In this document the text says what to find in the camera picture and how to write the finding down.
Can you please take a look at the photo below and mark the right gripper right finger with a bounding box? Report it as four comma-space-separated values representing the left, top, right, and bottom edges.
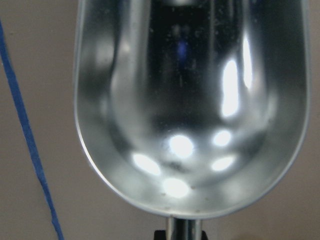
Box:
201, 230, 208, 240

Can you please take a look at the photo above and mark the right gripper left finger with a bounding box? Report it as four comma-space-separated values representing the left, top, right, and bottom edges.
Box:
153, 230, 167, 240

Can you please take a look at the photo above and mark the metal ice scoop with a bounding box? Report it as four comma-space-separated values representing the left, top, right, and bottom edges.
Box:
74, 0, 311, 240

